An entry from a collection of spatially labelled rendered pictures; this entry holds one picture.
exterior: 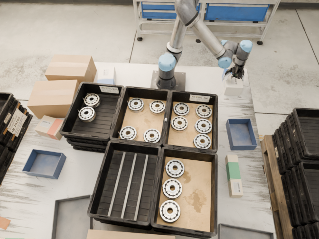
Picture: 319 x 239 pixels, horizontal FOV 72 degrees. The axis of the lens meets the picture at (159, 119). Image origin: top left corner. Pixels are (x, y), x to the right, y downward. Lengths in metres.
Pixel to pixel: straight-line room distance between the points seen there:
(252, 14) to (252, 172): 2.17
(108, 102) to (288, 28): 3.01
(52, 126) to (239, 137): 1.24
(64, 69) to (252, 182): 1.49
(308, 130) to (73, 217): 1.77
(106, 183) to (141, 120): 0.44
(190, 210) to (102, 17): 3.26
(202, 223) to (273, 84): 2.12
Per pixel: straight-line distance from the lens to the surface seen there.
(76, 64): 1.82
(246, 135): 1.58
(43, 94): 1.71
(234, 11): 3.11
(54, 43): 3.63
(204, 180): 1.26
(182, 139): 1.34
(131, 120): 1.42
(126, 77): 1.84
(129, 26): 3.59
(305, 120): 2.13
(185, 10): 1.31
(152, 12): 3.07
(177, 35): 1.54
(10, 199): 1.63
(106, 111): 1.50
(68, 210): 1.44
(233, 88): 1.70
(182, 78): 1.75
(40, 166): 1.61
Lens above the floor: 2.02
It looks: 58 degrees down
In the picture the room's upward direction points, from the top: 3 degrees counter-clockwise
